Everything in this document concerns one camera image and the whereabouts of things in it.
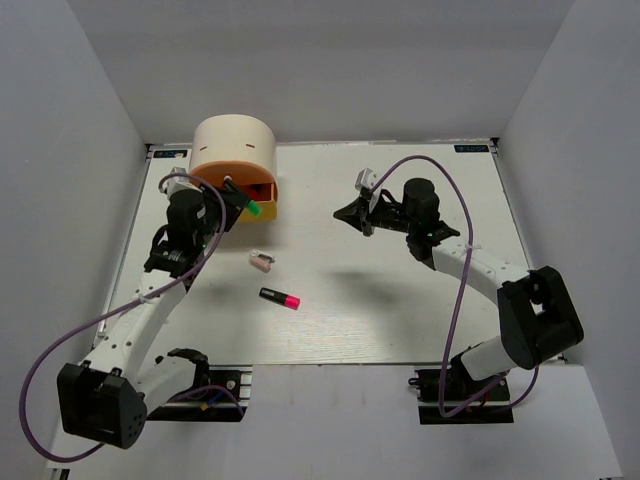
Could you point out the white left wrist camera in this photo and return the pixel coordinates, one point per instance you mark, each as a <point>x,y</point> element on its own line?
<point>175,184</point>

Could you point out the green cap black highlighter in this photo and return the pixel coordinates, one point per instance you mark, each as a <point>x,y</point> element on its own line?
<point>250,205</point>

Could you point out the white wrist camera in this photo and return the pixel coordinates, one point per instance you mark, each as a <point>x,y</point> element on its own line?
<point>365,181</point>
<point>175,184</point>

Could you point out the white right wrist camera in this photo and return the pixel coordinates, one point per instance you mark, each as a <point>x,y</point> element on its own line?
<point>365,181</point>

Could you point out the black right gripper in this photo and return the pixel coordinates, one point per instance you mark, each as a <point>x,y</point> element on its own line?
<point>358,214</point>

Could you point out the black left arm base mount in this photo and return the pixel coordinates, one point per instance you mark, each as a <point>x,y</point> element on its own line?
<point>226,402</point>

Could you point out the cream round drawer organizer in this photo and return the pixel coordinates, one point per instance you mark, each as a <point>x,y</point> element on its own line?
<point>239,147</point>

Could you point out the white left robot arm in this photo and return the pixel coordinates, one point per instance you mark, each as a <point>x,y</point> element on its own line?
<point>109,395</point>

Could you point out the pink cap black highlighter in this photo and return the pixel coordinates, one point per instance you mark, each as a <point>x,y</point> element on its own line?
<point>280,298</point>

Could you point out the orange cap black highlighter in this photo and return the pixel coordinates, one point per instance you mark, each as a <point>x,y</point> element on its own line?
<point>258,192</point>

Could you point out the pink correction tape dispenser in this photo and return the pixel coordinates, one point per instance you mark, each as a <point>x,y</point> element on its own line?
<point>261,260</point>

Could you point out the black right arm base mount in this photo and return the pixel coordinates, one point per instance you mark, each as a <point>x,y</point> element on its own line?
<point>490,407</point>

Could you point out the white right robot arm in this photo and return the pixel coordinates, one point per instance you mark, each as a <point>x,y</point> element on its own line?
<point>537,318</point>

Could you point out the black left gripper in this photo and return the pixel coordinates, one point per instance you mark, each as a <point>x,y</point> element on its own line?
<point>234,204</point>

